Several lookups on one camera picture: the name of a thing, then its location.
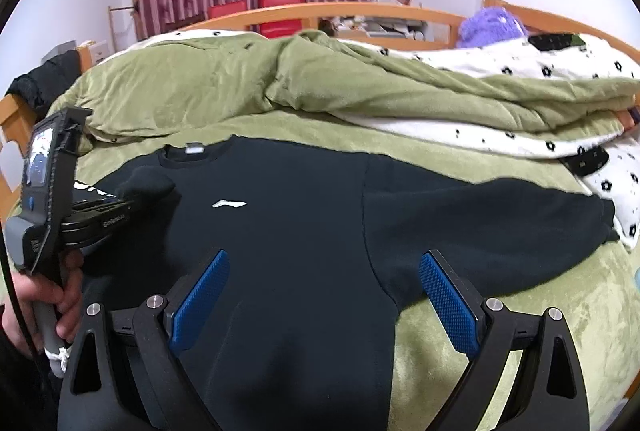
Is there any black sweatshirt with white logo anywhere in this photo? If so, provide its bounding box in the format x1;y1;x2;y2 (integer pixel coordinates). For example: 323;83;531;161
85;136;617;430

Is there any red chair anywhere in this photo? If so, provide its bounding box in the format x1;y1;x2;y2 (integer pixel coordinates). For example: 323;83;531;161
206;0;247;20
257;0;306;40

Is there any green fleece bed sheet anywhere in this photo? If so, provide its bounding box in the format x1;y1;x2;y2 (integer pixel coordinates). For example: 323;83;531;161
77;110;639;430

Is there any black remote on quilt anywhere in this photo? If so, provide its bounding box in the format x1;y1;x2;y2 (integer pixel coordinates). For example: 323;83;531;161
527;32;586;52

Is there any black jacket on footboard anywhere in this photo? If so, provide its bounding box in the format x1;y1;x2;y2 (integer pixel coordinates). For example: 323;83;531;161
6;49;81;120

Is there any cluttered desk behind bed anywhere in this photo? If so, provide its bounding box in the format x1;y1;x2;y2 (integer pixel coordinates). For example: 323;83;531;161
319;0;458;44

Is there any green quilt with floral lining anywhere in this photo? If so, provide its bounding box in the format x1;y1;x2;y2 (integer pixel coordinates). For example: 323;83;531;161
53;29;639;248

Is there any red chair left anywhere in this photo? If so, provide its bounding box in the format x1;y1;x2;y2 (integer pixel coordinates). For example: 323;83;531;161
206;0;247;20

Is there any red chair right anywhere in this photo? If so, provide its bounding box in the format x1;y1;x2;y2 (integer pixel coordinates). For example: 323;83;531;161
257;0;306;40

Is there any person's left hand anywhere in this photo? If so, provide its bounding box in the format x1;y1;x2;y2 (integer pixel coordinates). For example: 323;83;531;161
2;250;87;357

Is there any purple plush toy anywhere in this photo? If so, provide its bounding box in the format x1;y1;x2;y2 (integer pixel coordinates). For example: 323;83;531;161
456;6;528;49

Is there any wooden bed frame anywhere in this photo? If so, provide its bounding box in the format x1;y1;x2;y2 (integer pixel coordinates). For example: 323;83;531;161
0;0;640;222

